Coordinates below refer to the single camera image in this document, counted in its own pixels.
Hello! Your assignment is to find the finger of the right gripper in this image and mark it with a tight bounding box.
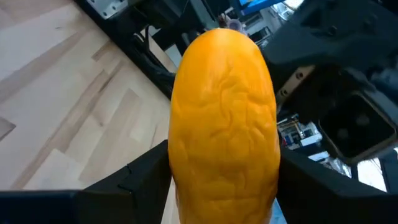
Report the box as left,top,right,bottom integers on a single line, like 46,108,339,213
261,0,398,75

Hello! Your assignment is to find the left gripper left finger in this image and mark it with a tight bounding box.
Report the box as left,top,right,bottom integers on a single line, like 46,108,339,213
0,139,173,224

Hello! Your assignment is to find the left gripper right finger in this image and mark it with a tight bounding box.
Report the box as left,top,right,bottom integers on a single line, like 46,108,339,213
275,148,398,224

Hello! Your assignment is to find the yellow mango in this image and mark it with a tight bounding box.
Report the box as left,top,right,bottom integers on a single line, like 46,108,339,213
167,27,281,224

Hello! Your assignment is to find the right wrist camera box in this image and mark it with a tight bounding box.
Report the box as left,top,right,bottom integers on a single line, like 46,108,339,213
317,91,398,166

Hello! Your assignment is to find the black aluminium table frame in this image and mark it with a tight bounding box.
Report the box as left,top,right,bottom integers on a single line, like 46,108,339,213
73,0,218,100

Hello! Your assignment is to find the silver bracket plate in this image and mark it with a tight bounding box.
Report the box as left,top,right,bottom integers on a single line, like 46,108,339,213
85,0,130,20

